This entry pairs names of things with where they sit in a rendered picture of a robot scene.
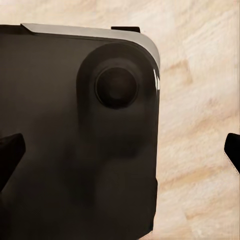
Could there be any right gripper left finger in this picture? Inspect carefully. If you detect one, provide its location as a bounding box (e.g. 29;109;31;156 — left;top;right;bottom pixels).
0;133;26;193

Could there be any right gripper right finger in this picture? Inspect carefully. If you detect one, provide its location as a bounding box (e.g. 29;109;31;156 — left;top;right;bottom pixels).
224;133;240;173

